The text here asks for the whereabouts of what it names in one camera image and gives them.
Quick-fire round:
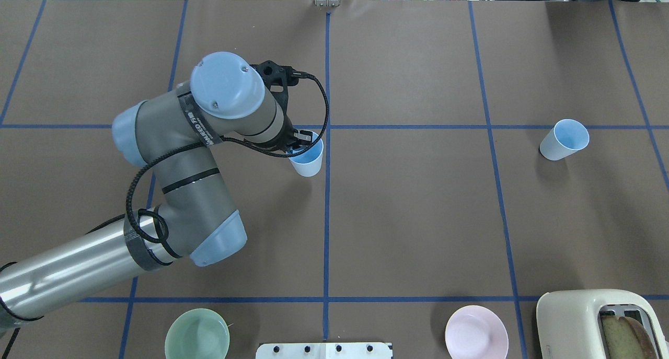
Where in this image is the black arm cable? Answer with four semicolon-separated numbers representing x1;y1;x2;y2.
124;73;330;259

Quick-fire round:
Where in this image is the green bowl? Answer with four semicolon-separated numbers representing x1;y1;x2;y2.
164;308;231;358

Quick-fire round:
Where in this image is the light blue cup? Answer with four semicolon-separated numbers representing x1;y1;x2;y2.
286;130;325;177
538;119;590;161

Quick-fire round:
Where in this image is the toast slice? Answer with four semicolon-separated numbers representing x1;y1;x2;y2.
601;316;659;358

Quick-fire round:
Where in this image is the cream toaster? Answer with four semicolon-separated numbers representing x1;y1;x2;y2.
536;288;667;358

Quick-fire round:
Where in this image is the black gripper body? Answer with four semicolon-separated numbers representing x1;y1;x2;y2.
272;117;299;153

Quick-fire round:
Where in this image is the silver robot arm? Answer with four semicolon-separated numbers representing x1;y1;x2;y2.
2;52;330;334

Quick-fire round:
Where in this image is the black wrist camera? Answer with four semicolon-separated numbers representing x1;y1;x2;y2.
250;61;303;113

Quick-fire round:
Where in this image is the pink bowl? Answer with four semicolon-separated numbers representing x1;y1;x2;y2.
444;306;510;358

